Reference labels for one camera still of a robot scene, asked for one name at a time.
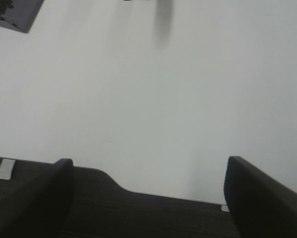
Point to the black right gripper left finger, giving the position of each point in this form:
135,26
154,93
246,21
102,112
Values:
40,207

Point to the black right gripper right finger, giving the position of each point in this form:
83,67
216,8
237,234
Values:
260,206

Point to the grey plastic dustpan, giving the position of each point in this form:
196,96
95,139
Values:
19,15

